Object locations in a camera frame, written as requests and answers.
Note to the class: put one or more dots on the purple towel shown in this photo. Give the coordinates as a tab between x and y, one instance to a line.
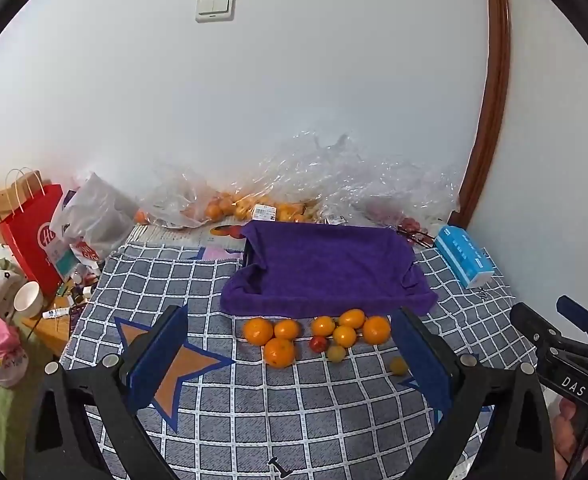
324	270

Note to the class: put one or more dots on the white light switch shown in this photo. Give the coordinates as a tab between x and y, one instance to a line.
215	5

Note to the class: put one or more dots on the person's right hand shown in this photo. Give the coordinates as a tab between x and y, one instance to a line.
562	425

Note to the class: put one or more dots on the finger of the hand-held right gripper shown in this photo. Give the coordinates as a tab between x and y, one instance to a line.
533	327
573	307

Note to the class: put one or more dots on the printed paper flyer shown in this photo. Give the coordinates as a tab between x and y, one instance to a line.
174	235

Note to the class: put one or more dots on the green cloth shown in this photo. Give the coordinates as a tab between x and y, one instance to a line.
9	425

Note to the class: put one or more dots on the brown wooden door frame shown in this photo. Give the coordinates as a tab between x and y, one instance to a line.
493	85

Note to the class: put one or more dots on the small yellow plum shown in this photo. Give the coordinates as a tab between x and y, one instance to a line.
336	353
398	365

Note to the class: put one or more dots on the white cup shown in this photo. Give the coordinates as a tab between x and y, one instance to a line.
28	298

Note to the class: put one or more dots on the clear bag of red tomatoes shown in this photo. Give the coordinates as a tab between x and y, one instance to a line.
388	205

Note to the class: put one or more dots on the wooden nightstand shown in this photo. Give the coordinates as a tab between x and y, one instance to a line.
54	332

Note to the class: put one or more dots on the mandarin orange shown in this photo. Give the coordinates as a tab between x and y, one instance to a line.
344	336
352	318
287	329
279	352
258	331
376	330
323	326

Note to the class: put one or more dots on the red paper bag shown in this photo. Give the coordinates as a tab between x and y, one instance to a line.
29	240

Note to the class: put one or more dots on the labelled clear bag of oranges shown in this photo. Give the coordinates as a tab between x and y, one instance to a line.
234	207

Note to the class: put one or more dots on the blue tissue pack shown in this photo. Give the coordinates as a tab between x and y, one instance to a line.
461	255

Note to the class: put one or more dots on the small red tomato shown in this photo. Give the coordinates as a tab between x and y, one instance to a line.
318	344

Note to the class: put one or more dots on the grey checkered blanket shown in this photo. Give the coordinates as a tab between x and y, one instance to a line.
274	410

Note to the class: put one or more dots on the white tube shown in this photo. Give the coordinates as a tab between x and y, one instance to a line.
56	313

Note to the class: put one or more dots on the pile of small toiletries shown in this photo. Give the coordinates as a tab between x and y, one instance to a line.
81	285

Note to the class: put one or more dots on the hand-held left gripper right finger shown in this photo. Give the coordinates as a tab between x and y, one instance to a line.
423	360

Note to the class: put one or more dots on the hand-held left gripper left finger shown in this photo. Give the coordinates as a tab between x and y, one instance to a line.
159	355

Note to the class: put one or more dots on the white plastic bag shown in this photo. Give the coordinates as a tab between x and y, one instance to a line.
94	215

